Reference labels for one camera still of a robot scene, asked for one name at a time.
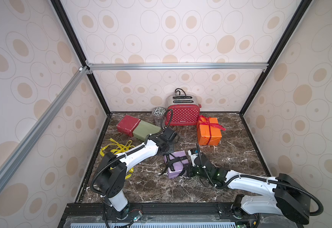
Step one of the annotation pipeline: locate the horizontal aluminium frame bar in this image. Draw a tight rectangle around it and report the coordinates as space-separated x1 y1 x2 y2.
88 62 269 71

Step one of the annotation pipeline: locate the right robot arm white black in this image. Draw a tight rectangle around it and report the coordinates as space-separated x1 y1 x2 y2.
190 153 324 225

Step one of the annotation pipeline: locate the green gift box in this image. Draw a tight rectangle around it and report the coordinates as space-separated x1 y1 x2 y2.
132 120 161 142

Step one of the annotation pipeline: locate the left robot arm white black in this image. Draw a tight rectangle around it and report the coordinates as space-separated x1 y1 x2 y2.
90 127 180 212

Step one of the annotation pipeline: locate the clear plastic cup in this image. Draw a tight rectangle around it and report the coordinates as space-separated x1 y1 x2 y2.
155 116 165 129

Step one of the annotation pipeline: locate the orange gift box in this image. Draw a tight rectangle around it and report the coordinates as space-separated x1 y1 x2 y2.
196 116 223 146

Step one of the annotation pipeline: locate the patterned ceramic bowl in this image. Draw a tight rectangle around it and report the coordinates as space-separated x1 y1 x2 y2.
151 107 166 117

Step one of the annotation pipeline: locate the red ribbon bow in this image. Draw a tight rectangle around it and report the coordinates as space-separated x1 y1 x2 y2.
197 114 226 143

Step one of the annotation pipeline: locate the yellow ribbon of red box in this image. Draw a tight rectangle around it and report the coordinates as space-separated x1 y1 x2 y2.
99 138 136 180

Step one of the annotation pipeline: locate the red gift box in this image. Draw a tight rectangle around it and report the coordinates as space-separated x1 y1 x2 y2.
117 115 141 137

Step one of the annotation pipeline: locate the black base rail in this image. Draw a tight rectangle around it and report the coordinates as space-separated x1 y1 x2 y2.
63 201 295 220

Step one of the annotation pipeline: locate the purple gift box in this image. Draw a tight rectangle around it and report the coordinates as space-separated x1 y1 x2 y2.
164 150 190 180

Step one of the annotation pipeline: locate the left aluminium frame bar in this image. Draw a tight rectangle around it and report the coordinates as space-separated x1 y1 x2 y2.
0 66 89 193

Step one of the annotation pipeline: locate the red polka dot toaster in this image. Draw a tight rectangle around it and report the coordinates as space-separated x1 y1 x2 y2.
165 95 201 126

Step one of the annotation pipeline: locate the black printed ribbon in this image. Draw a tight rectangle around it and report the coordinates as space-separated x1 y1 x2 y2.
158 152 189 177

